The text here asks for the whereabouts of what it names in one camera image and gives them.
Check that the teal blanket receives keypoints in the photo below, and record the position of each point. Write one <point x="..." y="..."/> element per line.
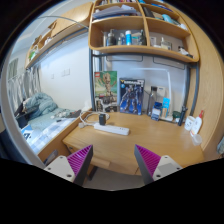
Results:
<point x="44" y="104"/>

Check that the green toy figure box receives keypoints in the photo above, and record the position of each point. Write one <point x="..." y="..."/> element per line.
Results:
<point x="106" y="91"/>

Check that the white power strip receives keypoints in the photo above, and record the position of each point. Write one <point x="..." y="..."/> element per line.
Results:
<point x="112" y="129"/>

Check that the wooden desk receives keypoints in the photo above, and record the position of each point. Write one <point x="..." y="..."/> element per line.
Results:
<point x="116" y="152"/>

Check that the dark bottle on shelf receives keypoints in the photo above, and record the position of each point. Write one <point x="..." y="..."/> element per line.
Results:
<point x="111" y="40"/>

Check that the stack of papers on shelf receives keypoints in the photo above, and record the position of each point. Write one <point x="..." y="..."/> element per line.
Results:
<point x="114" y="10"/>

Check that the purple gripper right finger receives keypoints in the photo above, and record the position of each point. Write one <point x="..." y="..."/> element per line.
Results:
<point x="147" y="162"/>

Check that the black charger plug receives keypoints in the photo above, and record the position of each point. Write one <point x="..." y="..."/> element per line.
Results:
<point x="102" y="119"/>

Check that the white cup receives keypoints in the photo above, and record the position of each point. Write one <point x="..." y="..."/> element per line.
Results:
<point x="189" y="123"/>

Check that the clear plastic cup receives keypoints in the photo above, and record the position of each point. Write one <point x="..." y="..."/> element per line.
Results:
<point x="196" y="139"/>

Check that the grey water bottle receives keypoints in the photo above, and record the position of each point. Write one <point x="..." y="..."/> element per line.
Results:
<point x="152" y="99"/>

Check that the bed with checked sheet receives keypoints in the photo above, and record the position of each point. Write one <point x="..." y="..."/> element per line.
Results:
<point x="41" y="130"/>

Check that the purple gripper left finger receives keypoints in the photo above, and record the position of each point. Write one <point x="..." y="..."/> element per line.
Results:
<point x="79" y="162"/>

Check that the black slim bottle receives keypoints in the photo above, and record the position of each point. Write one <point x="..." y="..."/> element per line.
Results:
<point x="182" y="115"/>

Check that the wooden wall shelf unit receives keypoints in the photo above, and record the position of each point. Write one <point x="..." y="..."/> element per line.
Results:
<point x="156" y="27"/>

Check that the blue small box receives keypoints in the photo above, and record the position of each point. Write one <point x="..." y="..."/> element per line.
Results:
<point x="156" y="111"/>

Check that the white lotion bottle red cap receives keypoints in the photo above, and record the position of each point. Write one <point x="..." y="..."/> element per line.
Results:
<point x="197" y="124"/>

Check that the blue robot model box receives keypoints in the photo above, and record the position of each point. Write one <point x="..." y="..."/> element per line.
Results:
<point x="131" y="95"/>

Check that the wooden upper bunk shelf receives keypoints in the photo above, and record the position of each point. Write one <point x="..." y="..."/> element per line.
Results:
<point x="70" y="24"/>

